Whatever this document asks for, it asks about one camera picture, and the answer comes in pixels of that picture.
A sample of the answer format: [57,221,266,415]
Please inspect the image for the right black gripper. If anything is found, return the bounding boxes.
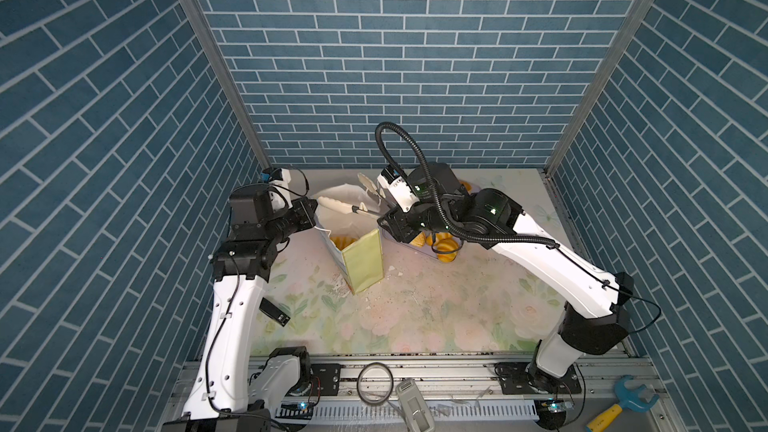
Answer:
[373,197,456,241]

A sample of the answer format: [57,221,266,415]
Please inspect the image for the white metal tongs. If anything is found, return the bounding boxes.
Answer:
[314,173,391,218]

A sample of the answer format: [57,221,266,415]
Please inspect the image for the striped bread roll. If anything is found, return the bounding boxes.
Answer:
[330,236,358,251]

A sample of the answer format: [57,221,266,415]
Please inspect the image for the paper bag with floral sides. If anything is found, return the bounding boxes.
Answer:
[315,204,384,294]

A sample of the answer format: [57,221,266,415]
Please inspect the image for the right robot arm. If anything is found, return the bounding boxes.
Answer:
[377,162,633,392]

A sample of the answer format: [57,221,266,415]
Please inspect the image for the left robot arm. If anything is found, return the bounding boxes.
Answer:
[161,172,317,431]

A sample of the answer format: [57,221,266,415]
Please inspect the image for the small round bun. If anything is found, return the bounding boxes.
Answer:
[460,180,473,193]

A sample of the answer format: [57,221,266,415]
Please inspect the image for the striped round roll near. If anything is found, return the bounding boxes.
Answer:
[432,238,461,263]

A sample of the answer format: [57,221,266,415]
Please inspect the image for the striped croissant roll middle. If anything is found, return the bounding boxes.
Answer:
[410,232,451,247]

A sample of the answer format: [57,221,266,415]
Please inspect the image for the lilac plastic tray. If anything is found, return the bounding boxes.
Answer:
[382,187,464,263]

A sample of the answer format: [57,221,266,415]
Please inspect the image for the black clip on mat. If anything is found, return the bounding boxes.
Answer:
[259,297,291,327]

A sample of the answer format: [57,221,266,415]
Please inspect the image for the floral table mat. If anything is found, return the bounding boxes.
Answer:
[244,168,619,356]

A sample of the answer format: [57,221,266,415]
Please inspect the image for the grey handheld device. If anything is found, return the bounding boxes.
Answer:
[395,379,435,432]

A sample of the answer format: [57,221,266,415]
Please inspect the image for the blue yellow toy wrench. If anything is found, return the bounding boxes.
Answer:
[585,375,659,432]

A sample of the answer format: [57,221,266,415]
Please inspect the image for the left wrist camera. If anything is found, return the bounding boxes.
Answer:
[261,167,291,212]

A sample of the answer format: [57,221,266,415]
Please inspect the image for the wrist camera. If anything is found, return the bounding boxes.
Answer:
[377,168,419,212]
[261,167,291,212]

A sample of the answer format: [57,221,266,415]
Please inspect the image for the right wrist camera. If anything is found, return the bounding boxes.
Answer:
[377,168,419,212]

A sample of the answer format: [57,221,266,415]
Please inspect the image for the grey cable loop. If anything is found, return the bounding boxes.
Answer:
[356,362,396,407]

